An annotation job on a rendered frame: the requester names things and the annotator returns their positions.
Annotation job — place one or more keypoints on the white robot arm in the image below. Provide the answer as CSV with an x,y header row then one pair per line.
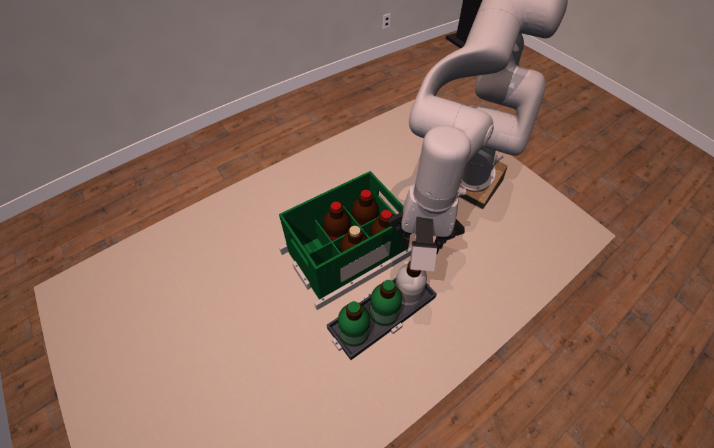
x,y
460,141

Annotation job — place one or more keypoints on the green bottle with white label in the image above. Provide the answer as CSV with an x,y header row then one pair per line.
x,y
354,324
385,303

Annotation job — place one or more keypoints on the brown bottle with red cap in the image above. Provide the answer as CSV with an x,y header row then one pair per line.
x,y
364,208
381,222
336,221

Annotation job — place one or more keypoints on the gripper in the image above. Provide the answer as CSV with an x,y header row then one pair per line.
x,y
405,221

